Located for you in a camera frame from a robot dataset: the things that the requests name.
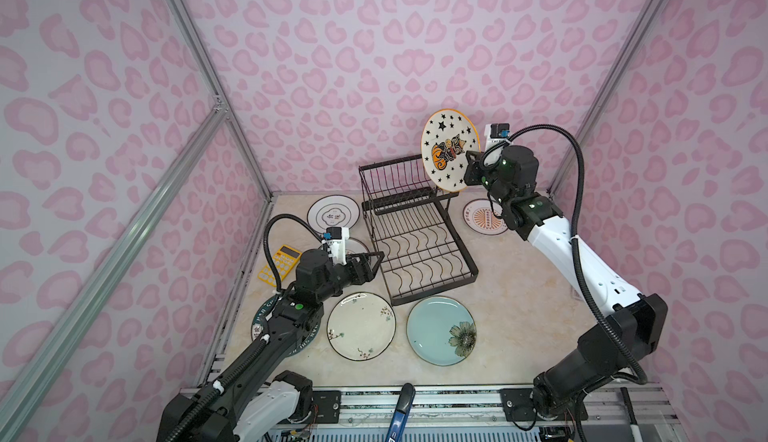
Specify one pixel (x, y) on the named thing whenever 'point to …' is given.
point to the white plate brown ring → (333, 211)
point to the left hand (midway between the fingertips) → (377, 251)
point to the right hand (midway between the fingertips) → (471, 147)
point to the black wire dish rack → (417, 251)
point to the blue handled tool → (406, 399)
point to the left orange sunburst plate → (354, 247)
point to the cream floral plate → (361, 326)
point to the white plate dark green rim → (259, 321)
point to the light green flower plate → (441, 330)
